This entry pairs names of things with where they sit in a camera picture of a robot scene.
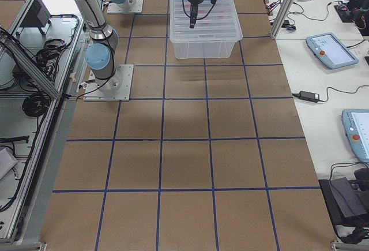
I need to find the clear plastic box lid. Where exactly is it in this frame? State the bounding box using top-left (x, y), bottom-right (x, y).
top-left (170, 0), bottom-right (243, 43)

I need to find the clear plastic storage box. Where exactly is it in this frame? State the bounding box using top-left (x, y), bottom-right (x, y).
top-left (170, 0), bottom-right (243, 59)

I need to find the grey control box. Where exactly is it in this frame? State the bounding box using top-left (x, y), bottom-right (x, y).
top-left (20, 0), bottom-right (51, 28)

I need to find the far teach pendant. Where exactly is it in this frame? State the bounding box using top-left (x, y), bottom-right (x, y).
top-left (306, 32), bottom-right (359, 69)

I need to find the teach pendant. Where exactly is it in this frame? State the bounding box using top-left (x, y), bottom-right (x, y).
top-left (306, 32), bottom-right (359, 69)
top-left (341, 109), bottom-right (368, 163)

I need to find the black power brick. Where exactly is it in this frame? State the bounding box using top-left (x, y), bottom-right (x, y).
top-left (298, 91), bottom-right (320, 103)

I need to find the near teach pendant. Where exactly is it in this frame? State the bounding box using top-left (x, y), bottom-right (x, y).
top-left (341, 109), bottom-right (368, 163)

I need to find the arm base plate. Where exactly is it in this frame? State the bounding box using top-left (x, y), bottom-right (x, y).
top-left (107, 0), bottom-right (144, 14)
top-left (82, 64), bottom-right (134, 102)

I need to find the diagonal aluminium frame strut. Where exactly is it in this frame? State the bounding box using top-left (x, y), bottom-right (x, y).
top-left (270, 0), bottom-right (294, 40)

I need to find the coiled black cable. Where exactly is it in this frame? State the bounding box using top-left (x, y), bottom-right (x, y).
top-left (22, 92), bottom-right (50, 118)

